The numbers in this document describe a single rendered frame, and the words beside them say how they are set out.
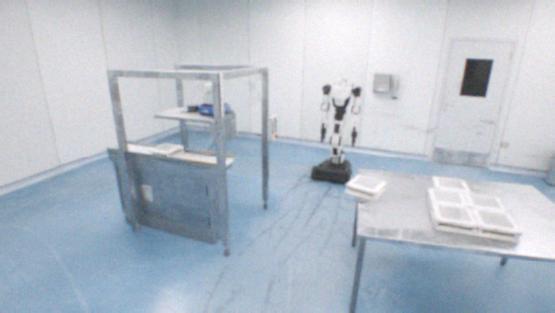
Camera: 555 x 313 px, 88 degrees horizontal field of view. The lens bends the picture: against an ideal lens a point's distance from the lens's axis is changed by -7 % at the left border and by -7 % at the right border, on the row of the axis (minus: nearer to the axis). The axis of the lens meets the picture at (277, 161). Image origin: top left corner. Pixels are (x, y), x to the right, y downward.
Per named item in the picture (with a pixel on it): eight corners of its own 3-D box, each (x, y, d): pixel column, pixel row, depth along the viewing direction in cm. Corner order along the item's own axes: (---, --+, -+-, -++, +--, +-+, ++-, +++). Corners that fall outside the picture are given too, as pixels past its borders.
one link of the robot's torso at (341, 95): (331, 105, 461) (333, 81, 449) (354, 107, 449) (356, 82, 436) (326, 108, 435) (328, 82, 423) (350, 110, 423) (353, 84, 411)
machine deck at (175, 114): (236, 116, 279) (235, 111, 278) (214, 125, 246) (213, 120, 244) (179, 111, 299) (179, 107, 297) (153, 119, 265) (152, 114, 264)
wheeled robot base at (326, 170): (324, 164, 513) (325, 146, 501) (355, 169, 494) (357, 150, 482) (312, 178, 458) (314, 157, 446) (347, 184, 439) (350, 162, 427)
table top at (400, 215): (530, 189, 251) (531, 185, 250) (626, 271, 151) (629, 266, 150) (357, 171, 284) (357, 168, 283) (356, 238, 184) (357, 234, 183)
